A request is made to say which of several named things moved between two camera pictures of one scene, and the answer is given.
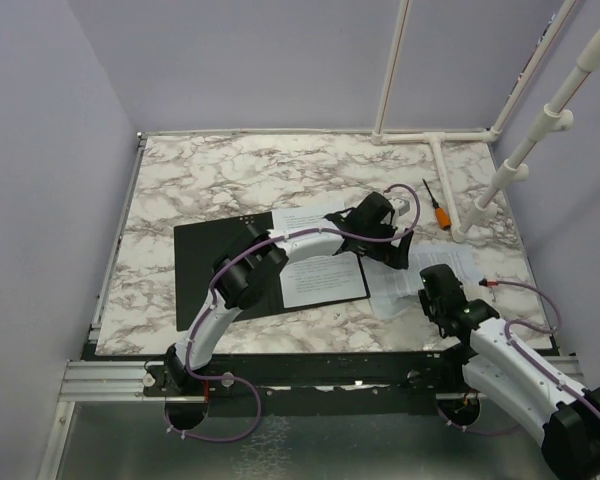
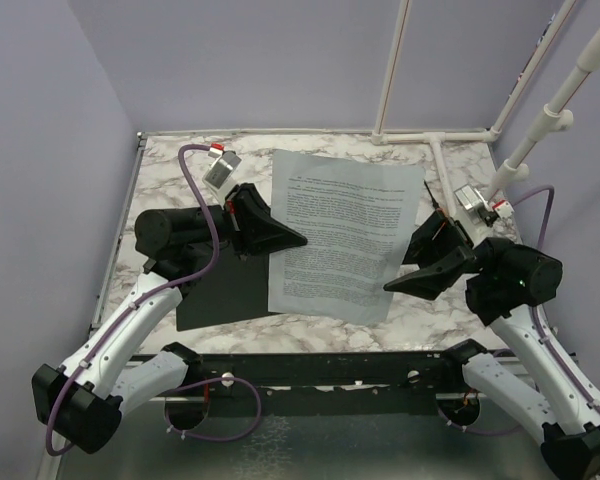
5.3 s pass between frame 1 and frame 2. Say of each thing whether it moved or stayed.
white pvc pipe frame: stayed
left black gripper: moved
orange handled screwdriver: stayed
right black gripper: moved
